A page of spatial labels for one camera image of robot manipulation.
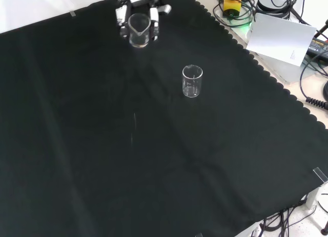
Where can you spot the black power adapter yellow label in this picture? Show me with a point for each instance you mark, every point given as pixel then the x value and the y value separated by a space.
pixel 319 46

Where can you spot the clear glass beaker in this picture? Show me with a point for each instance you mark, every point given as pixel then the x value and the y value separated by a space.
pixel 139 40
pixel 192 91

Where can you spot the white bench leg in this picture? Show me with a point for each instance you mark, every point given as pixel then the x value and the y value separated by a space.
pixel 314 197

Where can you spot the black bench cloth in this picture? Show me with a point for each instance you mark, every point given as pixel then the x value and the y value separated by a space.
pixel 102 145

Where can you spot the yellow stop button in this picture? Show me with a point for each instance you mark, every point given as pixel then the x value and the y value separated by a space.
pixel 232 5

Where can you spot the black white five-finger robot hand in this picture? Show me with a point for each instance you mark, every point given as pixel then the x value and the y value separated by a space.
pixel 154 15

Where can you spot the clear tape piece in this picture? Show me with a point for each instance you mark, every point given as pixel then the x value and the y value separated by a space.
pixel 320 174

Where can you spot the grey tape piece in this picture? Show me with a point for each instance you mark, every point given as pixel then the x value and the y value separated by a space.
pixel 73 13

